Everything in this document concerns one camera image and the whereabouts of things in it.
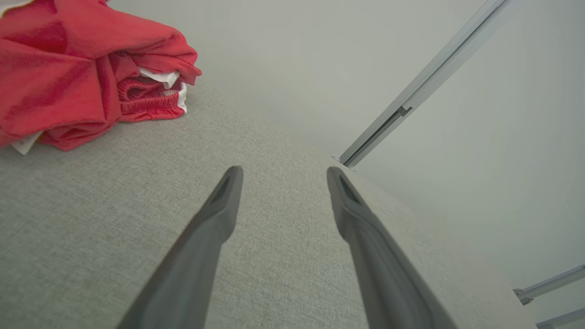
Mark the aluminium frame bar with bracket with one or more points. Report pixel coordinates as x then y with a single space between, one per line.
553 283

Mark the red basketball jersey with number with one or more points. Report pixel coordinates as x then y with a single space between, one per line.
55 82

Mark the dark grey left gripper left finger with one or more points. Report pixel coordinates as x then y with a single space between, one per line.
192 265

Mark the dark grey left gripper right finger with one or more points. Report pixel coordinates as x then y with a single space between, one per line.
388 274

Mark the aluminium frame post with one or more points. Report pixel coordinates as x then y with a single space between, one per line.
438 68

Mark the red shorts with white stripe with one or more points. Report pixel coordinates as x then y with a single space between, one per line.
146 98

